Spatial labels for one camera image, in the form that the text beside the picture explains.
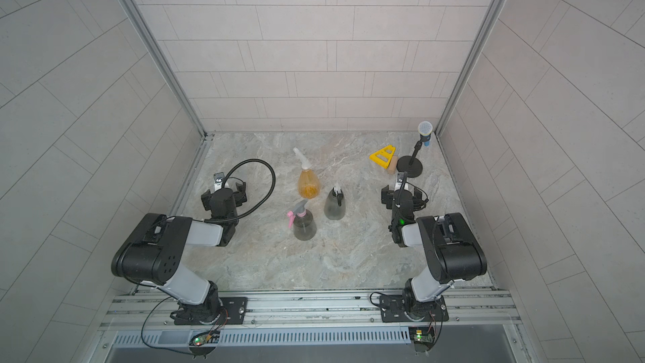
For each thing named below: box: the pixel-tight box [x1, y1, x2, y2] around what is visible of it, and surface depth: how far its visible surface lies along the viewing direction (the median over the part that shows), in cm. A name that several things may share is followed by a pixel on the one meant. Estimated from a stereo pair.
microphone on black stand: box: [396, 121, 434, 179], surface depth 104 cm
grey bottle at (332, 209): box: [324, 189, 347, 221], surface depth 92 cm
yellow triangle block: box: [369, 144, 396, 169], surface depth 110 cm
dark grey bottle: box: [293, 209, 317, 242], surface depth 87 cm
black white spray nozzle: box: [331, 186, 345, 207], surface depth 79 cm
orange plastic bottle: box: [297, 168, 321, 200], surface depth 99 cm
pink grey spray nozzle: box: [287, 198, 309, 229], surface depth 76 cm
